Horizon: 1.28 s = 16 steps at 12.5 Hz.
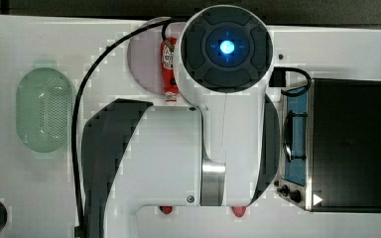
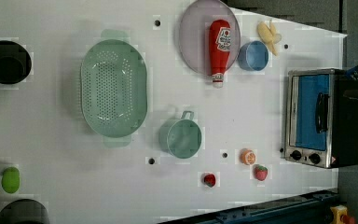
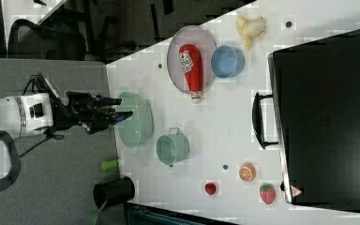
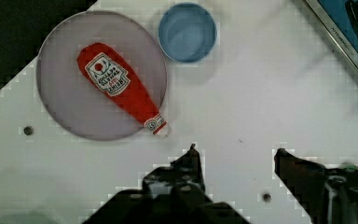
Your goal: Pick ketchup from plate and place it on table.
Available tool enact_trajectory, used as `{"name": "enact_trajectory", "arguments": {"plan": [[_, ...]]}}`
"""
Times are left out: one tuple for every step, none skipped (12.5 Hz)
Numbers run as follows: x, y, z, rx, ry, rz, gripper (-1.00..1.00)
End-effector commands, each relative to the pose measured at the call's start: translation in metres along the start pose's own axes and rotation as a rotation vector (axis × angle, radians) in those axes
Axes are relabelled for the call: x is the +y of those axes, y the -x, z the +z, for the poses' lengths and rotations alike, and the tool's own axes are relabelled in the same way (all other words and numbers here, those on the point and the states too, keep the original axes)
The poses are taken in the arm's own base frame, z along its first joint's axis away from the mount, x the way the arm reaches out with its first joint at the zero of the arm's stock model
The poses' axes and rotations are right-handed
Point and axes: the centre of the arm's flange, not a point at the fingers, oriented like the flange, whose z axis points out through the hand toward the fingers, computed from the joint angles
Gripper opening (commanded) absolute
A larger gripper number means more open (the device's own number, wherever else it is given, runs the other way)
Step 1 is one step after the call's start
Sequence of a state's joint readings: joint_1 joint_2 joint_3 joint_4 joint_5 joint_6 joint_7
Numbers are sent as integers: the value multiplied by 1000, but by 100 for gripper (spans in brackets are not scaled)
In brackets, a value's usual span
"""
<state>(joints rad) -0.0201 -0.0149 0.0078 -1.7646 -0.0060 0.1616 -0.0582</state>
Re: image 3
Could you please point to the black office chair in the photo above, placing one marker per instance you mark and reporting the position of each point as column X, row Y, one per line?
column 66, row 35

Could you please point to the grey round plate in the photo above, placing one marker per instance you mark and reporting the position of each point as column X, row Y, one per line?
column 203, row 41

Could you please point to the large red strawberry toy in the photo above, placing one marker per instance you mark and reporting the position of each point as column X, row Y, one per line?
column 267, row 193

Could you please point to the peeled toy banana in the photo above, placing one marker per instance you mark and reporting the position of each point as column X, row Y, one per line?
column 249, row 30

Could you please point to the green cylinder toy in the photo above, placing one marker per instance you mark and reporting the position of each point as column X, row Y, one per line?
column 109, row 165

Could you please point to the small red strawberry toy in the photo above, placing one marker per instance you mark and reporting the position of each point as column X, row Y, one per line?
column 210, row 188

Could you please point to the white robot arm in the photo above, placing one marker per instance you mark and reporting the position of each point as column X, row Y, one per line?
column 43, row 113

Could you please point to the black toaster oven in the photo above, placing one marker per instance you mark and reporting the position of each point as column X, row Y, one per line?
column 316, row 97

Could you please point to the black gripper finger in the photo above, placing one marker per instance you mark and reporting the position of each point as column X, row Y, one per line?
column 117, row 117
column 107, row 101

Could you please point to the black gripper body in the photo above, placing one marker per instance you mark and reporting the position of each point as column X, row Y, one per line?
column 81, row 110

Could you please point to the green cup with handle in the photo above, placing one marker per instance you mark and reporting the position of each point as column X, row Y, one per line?
column 172, row 147

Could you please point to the red ketchup bottle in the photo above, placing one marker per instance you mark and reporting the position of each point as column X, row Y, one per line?
column 191, row 64

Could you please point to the orange slice toy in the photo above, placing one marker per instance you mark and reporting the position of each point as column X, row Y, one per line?
column 247, row 172

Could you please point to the blue bowl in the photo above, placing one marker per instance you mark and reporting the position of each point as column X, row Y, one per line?
column 227, row 62

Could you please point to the green perforated colander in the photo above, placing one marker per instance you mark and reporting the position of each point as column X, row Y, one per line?
column 138, row 128

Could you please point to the black cylinder cup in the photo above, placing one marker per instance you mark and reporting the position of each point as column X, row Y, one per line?
column 114, row 192

